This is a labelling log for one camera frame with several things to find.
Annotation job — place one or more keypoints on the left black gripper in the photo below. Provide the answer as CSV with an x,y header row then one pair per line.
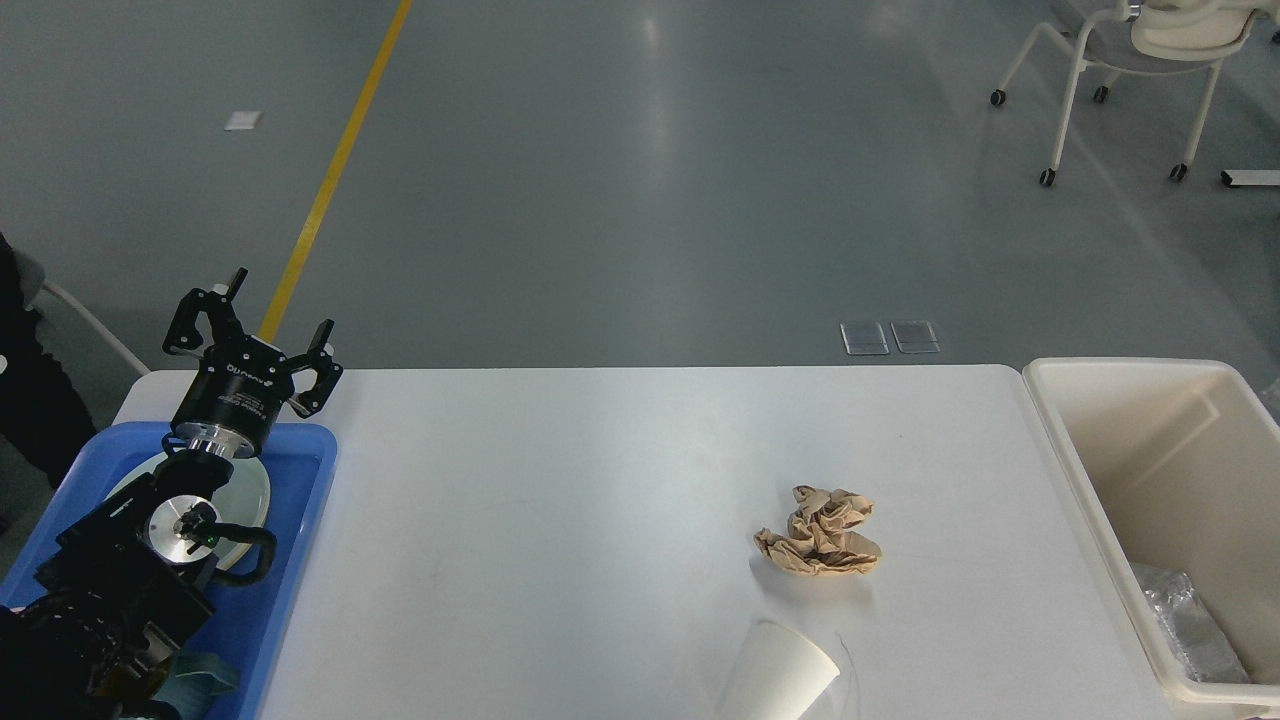
x,y
242,383

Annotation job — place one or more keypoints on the brown paper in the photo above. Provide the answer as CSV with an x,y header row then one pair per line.
x,y
822,538

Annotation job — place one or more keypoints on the foil tray container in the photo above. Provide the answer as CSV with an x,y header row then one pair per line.
x,y
1193,636

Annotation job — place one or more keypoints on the aluminium foil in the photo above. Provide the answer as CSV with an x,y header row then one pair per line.
x,y
1270,398

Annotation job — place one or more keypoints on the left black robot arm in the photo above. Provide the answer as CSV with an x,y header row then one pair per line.
x,y
160,581

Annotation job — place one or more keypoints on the chair at left edge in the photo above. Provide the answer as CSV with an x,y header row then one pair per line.
x,y
24,280

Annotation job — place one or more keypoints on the blue plastic tray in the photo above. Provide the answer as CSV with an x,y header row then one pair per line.
x,y
248,627

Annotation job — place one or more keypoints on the teal mug yellow inside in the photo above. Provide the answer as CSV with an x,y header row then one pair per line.
x,y
186,686

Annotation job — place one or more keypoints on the floor socket plate left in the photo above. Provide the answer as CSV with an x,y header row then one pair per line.
x,y
864,339

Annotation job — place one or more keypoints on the floor socket plate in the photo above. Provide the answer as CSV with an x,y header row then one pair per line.
x,y
916,337
864,339

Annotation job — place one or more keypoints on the white paper cup lying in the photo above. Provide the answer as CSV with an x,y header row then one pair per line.
x,y
777,674

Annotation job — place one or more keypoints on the floor socket plate right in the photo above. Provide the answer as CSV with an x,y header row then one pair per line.
x,y
916,337

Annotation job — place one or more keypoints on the beige plastic bin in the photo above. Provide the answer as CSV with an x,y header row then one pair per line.
x,y
1174,465

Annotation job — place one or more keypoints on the white office chair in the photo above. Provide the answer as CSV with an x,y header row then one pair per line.
x,y
1140,38

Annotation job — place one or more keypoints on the white table leg base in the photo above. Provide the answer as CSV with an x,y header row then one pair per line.
x,y
1241,178

